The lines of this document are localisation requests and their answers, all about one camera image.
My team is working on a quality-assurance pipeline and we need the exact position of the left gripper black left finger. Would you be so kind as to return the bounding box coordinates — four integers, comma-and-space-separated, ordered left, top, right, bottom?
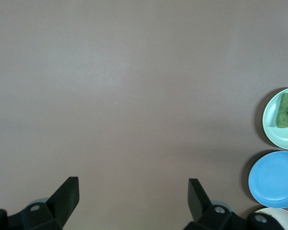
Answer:
7, 176, 80, 230

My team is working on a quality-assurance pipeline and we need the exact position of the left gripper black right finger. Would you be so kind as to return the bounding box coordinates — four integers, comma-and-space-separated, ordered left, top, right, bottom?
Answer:
183, 178, 248, 230

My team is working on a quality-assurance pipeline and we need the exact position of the green lettuce leaf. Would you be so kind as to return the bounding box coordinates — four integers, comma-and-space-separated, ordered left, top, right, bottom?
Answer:
276, 92, 288, 129

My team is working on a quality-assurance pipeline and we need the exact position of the blue plate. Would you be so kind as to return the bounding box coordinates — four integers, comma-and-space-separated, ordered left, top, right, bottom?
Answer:
248, 150, 288, 208

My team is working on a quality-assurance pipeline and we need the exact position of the light green plate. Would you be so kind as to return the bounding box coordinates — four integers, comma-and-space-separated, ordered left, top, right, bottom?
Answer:
262, 86, 288, 150

